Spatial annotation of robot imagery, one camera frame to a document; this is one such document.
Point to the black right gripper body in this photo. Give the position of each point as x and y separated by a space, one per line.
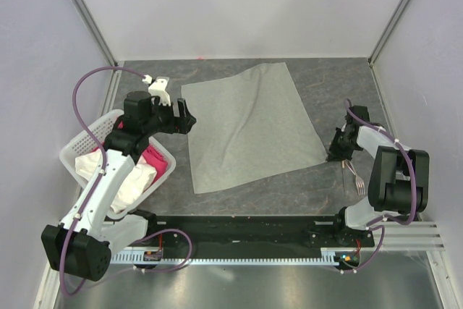
341 149

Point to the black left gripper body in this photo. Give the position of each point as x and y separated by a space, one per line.
162 121

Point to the grey-green cloth napkin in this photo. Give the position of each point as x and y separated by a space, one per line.
249 126

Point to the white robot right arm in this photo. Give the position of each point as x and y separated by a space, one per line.
398 188

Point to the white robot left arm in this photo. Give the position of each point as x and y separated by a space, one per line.
82 244

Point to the pink cloth in basket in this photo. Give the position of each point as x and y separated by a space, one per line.
151 155

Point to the silver metal fork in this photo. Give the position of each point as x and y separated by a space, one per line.
359 182

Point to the white plastic laundry basket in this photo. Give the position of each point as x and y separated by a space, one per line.
83 144

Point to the white folded garment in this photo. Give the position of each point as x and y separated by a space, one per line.
134 185

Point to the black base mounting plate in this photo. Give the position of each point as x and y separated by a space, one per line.
310 231

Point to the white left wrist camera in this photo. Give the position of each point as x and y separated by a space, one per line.
157 87

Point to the grey slotted cable duct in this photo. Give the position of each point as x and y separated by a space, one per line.
149 256

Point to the aluminium frame rail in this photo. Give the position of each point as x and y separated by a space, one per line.
417 236

